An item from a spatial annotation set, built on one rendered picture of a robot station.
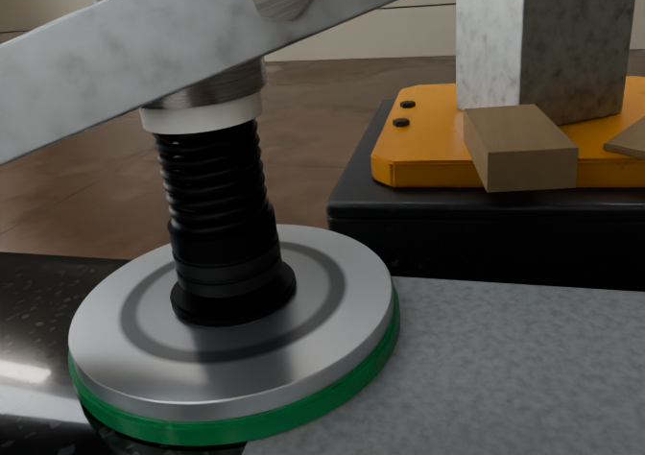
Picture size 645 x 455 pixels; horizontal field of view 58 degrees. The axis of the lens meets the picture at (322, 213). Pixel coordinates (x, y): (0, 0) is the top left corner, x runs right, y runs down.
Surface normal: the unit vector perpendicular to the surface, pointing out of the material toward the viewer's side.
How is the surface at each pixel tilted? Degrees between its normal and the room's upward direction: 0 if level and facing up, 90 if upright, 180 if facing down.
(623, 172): 90
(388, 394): 0
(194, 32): 90
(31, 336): 0
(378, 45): 90
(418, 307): 0
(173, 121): 90
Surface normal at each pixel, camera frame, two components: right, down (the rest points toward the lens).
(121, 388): -0.09, -0.91
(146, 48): 0.04, 0.40
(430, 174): -0.22, 0.41
